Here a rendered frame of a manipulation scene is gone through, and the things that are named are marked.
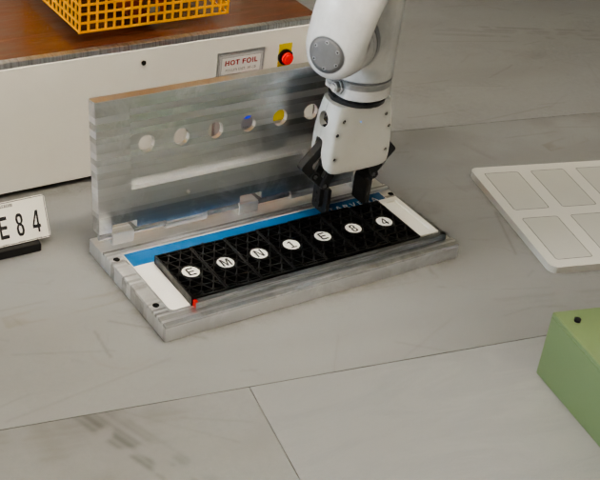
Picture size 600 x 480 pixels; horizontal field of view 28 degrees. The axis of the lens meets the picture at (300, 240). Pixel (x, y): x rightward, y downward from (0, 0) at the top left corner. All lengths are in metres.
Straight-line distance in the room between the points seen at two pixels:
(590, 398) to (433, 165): 0.59
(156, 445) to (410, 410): 0.29
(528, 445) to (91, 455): 0.47
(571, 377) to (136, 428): 0.49
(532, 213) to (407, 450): 0.55
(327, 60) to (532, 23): 1.07
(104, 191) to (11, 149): 0.19
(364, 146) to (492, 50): 0.75
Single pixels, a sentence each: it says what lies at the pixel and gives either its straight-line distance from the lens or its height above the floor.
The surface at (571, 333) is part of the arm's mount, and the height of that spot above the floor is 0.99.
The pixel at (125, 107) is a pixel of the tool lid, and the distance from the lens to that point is 1.45.
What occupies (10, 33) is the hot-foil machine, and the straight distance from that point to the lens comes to 1.65.
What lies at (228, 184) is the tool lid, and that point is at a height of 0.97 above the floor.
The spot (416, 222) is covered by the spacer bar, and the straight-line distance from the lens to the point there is 1.62.
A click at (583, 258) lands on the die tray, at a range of 1.66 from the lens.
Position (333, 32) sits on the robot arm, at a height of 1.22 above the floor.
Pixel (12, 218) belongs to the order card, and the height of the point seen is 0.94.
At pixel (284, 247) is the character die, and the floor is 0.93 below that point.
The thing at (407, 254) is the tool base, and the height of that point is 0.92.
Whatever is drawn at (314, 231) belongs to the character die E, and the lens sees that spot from 1.56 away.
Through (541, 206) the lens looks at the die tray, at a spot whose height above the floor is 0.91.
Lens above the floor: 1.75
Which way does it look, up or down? 32 degrees down
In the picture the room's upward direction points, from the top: 7 degrees clockwise
